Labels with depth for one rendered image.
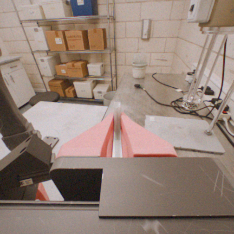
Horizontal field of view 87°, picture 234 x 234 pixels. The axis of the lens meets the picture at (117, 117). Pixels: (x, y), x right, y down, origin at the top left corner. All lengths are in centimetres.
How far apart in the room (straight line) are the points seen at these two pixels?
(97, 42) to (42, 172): 214
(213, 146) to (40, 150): 58
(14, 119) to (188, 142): 60
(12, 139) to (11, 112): 8
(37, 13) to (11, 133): 234
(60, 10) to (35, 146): 230
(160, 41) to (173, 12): 38
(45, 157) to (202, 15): 45
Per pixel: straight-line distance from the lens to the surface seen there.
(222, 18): 44
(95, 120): 66
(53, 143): 59
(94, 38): 226
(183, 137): 60
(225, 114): 80
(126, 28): 250
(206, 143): 62
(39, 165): 19
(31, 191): 27
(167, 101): 86
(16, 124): 45
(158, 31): 249
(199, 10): 44
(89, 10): 230
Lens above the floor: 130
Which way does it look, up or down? 36 degrees down
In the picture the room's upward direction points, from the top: 2 degrees counter-clockwise
